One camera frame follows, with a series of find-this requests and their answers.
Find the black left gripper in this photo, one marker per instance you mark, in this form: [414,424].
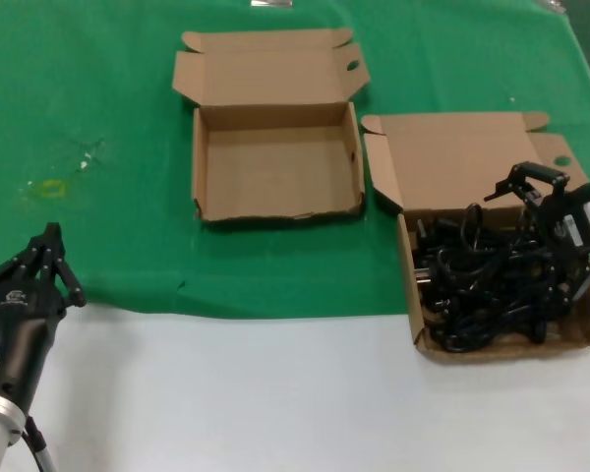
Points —
[24,319]

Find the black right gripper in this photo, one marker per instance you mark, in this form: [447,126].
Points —
[555,216]

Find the open cardboard box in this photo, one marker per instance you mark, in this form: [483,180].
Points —
[462,157]

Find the open cardboard box torn rim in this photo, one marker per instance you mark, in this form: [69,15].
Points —
[275,162]

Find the green table cloth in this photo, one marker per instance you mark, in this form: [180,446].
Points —
[78,74]

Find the small metallic object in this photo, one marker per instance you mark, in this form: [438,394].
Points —
[553,5]

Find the silver metal strip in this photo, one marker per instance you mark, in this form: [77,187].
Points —
[270,3]

